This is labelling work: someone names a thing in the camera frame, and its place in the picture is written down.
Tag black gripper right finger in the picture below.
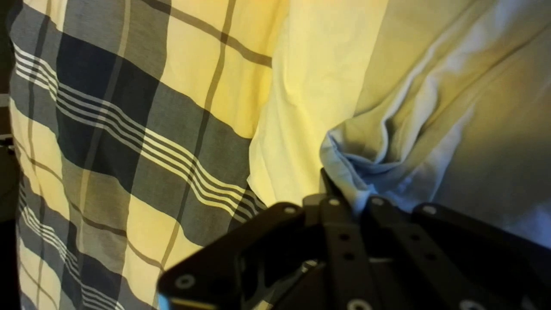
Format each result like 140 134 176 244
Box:
350 194 551 310

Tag yellow grey plaid comforter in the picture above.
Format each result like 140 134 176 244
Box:
8 0 292 310

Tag white cloth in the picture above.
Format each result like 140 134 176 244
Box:
319 0 551 249

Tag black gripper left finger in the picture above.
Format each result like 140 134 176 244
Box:
157 167 373 310

